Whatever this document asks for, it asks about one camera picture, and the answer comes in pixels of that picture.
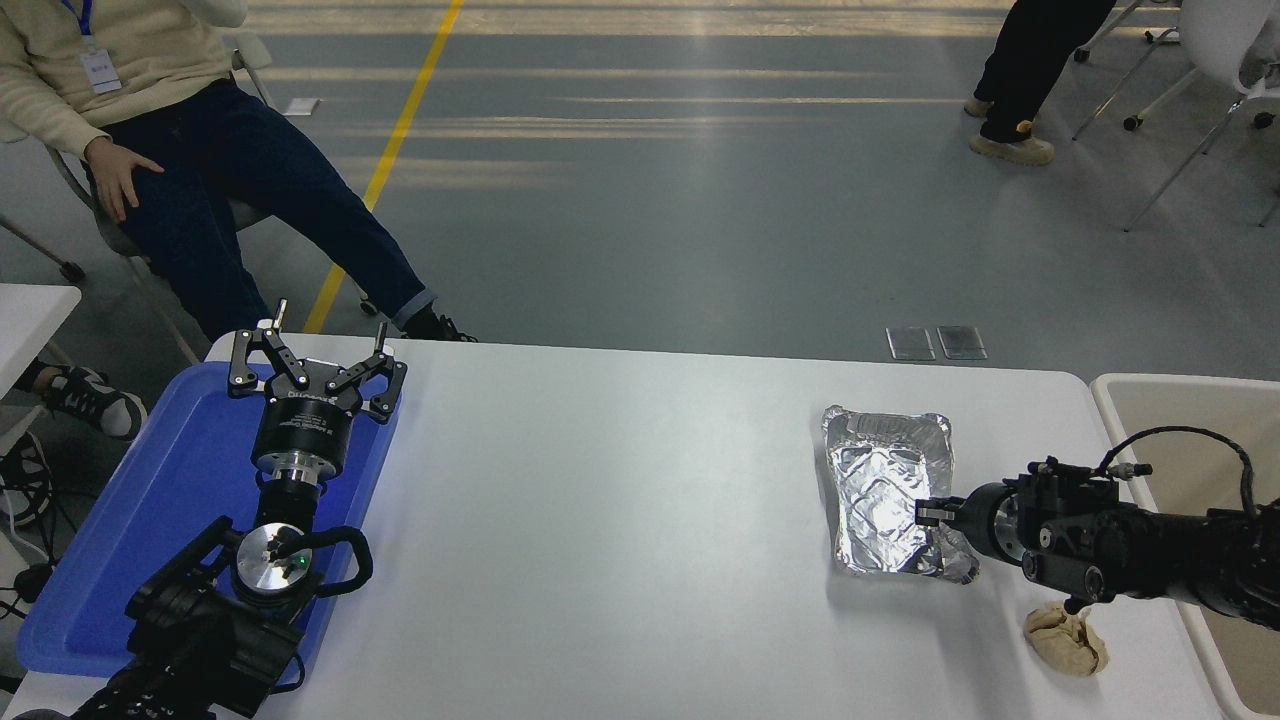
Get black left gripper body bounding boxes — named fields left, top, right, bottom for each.
left=250, top=360, right=363, bottom=473

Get white side table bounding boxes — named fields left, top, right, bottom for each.
left=0, top=283, right=83, bottom=456

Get seated person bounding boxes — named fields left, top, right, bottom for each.
left=0, top=0, right=477, bottom=343

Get crumpled tan paper ball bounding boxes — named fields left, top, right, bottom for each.
left=1023, top=600, right=1109, bottom=678

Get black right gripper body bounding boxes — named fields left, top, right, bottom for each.
left=958, top=483, right=1011, bottom=563

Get blue plastic tray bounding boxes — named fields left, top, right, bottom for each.
left=15, top=362, right=401, bottom=691

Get white chair with metal legs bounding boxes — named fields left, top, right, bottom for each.
left=1072, top=0, right=1280, bottom=233

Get silver foil tray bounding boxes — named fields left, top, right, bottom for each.
left=822, top=405, right=981, bottom=586

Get large pale bin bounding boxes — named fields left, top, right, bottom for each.
left=1090, top=373, right=1280, bottom=720

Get chair base with casters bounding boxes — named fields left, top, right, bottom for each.
left=1073, top=0, right=1183, bottom=63

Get person's hand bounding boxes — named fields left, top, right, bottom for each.
left=85, top=137, right=166, bottom=223

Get standing person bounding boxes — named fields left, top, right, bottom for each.
left=965, top=0, right=1116, bottom=168

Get white name badge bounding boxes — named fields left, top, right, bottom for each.
left=80, top=48, right=123, bottom=96

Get black floor cables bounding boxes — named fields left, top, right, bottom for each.
left=0, top=430, right=81, bottom=621

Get person's foot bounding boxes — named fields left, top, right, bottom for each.
left=15, top=358, right=149, bottom=438
left=0, top=432, right=53, bottom=528

